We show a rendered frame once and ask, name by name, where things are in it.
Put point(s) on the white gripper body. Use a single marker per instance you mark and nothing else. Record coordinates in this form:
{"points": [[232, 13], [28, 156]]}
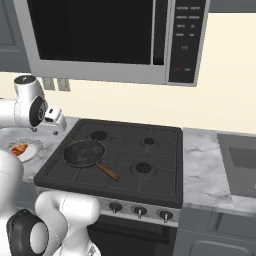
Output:
{"points": [[61, 122]]}

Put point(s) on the black microwave door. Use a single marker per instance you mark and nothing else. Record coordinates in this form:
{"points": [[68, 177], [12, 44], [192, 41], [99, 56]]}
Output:
{"points": [[93, 30]]}

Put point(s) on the grey drawer front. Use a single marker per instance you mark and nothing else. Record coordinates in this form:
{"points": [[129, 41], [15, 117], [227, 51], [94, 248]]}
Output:
{"points": [[233, 225]]}

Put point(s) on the black stove knob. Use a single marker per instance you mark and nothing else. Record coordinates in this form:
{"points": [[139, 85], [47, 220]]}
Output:
{"points": [[140, 211], [165, 215], [115, 207]]}

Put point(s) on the black gas hob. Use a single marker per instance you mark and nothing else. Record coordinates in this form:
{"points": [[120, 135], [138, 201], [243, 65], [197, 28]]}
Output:
{"points": [[133, 156]]}

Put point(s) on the grey cupboard door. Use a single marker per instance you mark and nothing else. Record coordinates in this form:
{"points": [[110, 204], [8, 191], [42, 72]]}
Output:
{"points": [[223, 249]]}

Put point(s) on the grey steel sink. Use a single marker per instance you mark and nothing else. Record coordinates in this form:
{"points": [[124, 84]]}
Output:
{"points": [[240, 163]]}

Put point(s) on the white round plate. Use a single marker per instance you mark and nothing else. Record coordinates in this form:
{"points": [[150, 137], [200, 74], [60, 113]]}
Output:
{"points": [[33, 148]]}

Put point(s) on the black oven door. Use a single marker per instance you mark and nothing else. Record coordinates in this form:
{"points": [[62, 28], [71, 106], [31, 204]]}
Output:
{"points": [[133, 240]]}

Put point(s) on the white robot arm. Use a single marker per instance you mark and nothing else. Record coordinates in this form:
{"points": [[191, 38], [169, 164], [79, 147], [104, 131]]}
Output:
{"points": [[20, 111]]}

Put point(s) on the orange croissant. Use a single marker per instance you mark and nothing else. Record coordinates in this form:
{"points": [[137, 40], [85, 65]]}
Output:
{"points": [[19, 149]]}

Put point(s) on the grey wall cupboard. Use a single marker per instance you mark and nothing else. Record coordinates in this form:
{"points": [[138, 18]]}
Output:
{"points": [[233, 5], [11, 36]]}

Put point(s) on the grey wall socket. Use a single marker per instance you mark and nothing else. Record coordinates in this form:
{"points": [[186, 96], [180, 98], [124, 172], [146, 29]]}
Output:
{"points": [[48, 83], [63, 85]]}

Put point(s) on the silver microwave oven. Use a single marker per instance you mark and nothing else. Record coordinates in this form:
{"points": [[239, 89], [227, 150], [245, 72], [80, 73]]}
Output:
{"points": [[186, 40]]}

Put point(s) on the grey base cupboard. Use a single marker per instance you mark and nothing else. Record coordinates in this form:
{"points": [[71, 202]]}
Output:
{"points": [[26, 198]]}

